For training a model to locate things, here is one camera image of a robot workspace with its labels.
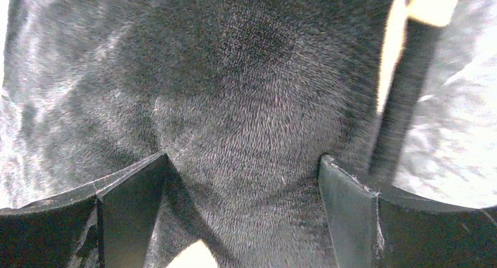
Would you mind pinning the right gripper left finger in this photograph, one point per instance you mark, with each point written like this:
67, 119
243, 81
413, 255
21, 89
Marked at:
103, 223

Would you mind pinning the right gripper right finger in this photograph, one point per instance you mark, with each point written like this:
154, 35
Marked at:
394, 228

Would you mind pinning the black pillowcase with beige flowers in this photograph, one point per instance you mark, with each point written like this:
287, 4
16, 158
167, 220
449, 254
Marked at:
244, 97

